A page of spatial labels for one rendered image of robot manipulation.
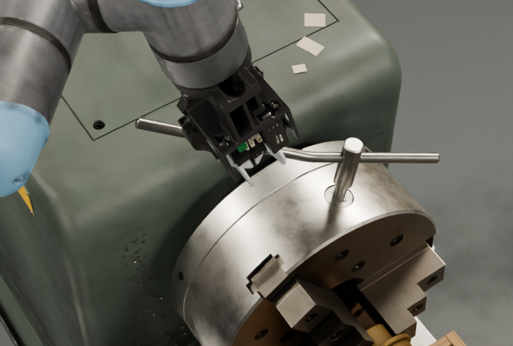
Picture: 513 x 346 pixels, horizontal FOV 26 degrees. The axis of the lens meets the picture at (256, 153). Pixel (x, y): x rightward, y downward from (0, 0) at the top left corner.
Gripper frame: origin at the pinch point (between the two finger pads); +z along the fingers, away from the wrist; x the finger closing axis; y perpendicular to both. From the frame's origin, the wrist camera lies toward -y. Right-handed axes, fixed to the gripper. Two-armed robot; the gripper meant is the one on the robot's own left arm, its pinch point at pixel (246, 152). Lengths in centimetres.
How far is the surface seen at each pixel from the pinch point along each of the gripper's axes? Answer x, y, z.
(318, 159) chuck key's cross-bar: 6.9, -0.4, 10.4
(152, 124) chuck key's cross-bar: -5.8, -8.7, -0.6
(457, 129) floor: 67, -67, 161
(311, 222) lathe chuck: 2.9, 2.2, 16.6
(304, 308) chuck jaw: -3.4, 8.8, 19.2
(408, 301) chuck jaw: 7.9, 10.6, 31.6
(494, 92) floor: 83, -71, 166
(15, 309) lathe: -39, -48, 77
